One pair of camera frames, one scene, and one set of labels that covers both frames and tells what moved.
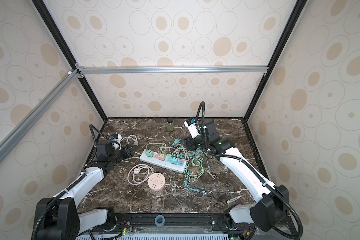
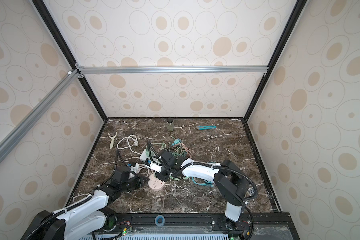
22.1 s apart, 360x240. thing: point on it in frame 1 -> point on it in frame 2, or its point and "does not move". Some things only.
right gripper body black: x=193 y=144 -> x=164 y=173
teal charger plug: x=176 y=142 does not move
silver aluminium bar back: x=166 y=70 does not move
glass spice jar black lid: x=170 y=124 does not move
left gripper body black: x=118 y=155 -> x=131 y=184
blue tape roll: x=163 y=219 does not move
